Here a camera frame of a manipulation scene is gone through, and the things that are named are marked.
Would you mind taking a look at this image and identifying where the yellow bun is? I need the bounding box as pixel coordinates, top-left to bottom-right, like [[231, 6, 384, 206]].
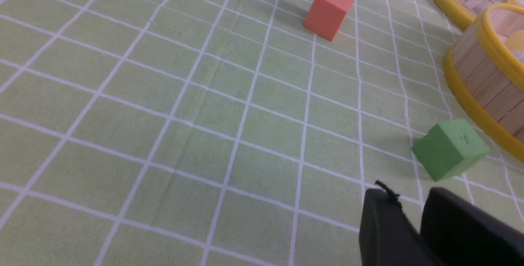
[[504, 30, 524, 62]]

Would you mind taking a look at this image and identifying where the red foam cube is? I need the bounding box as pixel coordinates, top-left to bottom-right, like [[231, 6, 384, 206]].
[[303, 0, 355, 41]]

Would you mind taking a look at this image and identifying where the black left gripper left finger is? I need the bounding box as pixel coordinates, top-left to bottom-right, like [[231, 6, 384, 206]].
[[359, 180, 438, 266]]

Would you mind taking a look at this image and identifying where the bamboo steamer tray yellow rim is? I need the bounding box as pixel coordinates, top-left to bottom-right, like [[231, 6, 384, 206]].
[[443, 3, 524, 161]]

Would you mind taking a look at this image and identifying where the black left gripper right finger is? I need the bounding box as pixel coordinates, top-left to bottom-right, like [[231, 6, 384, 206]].
[[420, 187, 524, 266]]

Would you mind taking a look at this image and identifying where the green checkered tablecloth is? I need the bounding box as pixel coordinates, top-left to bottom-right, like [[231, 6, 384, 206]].
[[0, 0, 523, 266]]

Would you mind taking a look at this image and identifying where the green foam cube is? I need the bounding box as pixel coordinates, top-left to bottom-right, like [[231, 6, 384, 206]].
[[412, 119, 490, 181]]

